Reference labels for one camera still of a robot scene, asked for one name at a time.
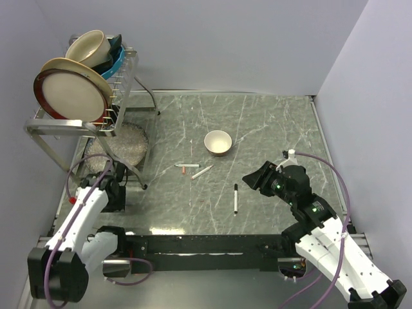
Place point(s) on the white pen green end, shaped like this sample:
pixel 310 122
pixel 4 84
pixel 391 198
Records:
pixel 188 165

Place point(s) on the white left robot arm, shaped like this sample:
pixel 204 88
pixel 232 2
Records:
pixel 59 272

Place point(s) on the white pen pink end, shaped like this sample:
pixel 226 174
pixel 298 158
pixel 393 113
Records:
pixel 203 171

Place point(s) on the small cream bowl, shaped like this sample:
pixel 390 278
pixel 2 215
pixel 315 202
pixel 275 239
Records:
pixel 218 142

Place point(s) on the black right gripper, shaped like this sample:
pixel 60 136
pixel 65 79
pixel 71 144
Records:
pixel 255 177

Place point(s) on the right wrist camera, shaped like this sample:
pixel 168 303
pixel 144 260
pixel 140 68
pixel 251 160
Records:
pixel 289 159

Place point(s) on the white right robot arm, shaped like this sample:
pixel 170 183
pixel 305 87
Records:
pixel 319 236

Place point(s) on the large beige bowl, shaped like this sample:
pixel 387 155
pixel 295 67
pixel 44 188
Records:
pixel 90 49

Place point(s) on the blue dish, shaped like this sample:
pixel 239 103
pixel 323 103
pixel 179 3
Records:
pixel 117 63

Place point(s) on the red rimmed white plate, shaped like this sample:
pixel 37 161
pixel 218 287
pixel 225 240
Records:
pixel 67 95

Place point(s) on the speckled grey plate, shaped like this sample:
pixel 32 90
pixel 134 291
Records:
pixel 130 144

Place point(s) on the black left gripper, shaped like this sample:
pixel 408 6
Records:
pixel 120 205

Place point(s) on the beige plate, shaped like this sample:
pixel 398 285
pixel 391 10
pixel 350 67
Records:
pixel 70 65

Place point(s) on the black dish in rack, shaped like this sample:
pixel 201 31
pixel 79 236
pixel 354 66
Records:
pixel 115 44

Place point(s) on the metal dish rack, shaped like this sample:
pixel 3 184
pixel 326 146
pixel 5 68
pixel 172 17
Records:
pixel 42 124

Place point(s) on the black base bar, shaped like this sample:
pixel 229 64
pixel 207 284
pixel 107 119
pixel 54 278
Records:
pixel 208 252

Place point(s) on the white pen black tip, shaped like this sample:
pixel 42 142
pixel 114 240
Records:
pixel 235 199

